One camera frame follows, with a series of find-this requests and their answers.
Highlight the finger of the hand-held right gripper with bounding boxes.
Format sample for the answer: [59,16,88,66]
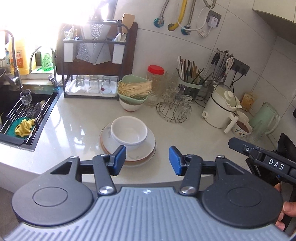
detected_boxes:
[228,137,264,163]

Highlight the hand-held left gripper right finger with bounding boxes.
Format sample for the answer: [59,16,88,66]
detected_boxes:
[169,146,251,194]

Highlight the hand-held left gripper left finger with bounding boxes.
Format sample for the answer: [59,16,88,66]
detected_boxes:
[50,145,126,195]

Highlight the white leaf-pattern plate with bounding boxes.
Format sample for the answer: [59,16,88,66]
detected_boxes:
[99,122,156,161]

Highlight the person's right hand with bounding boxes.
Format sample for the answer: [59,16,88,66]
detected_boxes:
[274,183,296,232]

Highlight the floral bowl with brown food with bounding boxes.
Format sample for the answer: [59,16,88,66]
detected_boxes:
[232,120,253,139]

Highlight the black induction cooktop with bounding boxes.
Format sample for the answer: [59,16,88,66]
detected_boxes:
[245,133,296,186]

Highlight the small white bowl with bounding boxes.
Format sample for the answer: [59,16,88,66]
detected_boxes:
[235,111,250,122]

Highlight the pale green kettle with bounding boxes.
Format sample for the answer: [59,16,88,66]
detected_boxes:
[248,102,280,138]

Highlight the white electric pot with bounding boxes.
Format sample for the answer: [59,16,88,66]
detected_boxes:
[202,84,242,134]

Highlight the yellow packet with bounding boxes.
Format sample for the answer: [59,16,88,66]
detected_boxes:
[240,93,257,112]

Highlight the glass pot lid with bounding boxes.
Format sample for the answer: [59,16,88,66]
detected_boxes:
[215,84,242,109]

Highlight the white brown-based bowl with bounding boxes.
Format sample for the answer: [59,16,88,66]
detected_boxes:
[119,98,145,112]

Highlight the green bowl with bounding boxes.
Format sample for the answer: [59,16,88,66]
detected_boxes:
[117,75,153,105]

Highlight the set of glass cups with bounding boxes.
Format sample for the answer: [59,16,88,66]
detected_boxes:
[162,71,193,121]

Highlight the red-lidded glass jar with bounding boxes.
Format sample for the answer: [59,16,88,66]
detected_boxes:
[146,74,167,107]

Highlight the white drip tray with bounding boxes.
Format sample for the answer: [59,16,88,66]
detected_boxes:
[65,77,118,98]

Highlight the dry noodles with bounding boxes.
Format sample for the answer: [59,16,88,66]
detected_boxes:
[118,81,152,98]

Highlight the green chopstick holder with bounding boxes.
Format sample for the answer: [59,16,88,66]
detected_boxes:
[178,77,208,102]

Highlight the clear drinking glass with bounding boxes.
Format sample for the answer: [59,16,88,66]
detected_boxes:
[88,76,100,92]
[101,76,113,93]
[74,75,86,90]

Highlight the black sink rack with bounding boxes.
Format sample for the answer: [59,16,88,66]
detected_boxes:
[0,95,52,144]

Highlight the bundle of chopsticks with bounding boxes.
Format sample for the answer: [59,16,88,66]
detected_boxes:
[177,56,205,84]

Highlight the red-lid glass jar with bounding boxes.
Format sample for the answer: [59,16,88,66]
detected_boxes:
[146,65,165,93]

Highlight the metal utensil hook rack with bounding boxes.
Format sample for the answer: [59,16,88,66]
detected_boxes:
[216,47,234,57]

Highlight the steel wool scourer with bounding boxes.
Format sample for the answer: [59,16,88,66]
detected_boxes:
[25,102,47,117]

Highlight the yellow cloth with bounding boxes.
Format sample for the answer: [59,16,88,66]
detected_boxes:
[15,118,37,137]

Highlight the white rack utensil holder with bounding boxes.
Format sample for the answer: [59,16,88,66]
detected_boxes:
[63,43,76,62]
[112,43,124,64]

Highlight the grey textured mat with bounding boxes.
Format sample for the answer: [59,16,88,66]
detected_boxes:
[76,23,112,65]

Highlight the green sponge cloth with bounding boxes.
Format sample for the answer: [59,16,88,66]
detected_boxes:
[6,118,35,138]

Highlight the small glass goblet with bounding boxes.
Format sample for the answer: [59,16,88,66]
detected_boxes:
[20,90,31,106]

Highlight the brown cutting board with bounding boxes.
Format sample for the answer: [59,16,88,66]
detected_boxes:
[56,22,139,76]

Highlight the black dish rack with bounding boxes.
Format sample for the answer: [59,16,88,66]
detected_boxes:
[56,20,130,99]

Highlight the green detergent bottle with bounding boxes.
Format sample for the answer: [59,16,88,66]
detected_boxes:
[40,46,55,71]

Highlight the small steel faucet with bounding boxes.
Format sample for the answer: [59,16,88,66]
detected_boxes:
[30,47,58,88]

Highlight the tall steel faucet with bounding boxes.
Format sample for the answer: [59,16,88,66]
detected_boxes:
[0,30,23,90]

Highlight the wooden spatula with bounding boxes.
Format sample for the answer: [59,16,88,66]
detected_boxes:
[122,13,136,30]

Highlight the yellow detergent bottle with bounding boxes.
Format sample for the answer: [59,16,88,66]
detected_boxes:
[9,38,30,75]

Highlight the yellow pipe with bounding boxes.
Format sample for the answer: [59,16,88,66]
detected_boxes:
[168,0,188,32]

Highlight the round wire cup rack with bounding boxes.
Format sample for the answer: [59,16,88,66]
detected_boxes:
[157,101,190,123]

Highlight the black power cable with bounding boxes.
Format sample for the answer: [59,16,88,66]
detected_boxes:
[229,67,239,91]

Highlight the dark wall power strip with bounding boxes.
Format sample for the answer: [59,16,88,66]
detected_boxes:
[228,58,250,76]

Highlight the white-handled scissors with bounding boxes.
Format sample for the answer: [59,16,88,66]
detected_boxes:
[225,57,235,72]

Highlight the hanging black-handled utensils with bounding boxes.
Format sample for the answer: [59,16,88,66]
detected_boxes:
[203,53,228,85]

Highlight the white cable with tag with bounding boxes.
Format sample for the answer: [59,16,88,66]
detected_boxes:
[196,6,212,37]

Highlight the white wall plug adapter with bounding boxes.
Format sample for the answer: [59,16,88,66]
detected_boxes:
[206,10,222,28]

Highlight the grey wall cabinet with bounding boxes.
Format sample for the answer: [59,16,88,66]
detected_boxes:
[252,0,296,45]

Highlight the metal flexible hose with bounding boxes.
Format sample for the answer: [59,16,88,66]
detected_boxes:
[159,0,171,20]
[188,0,218,27]

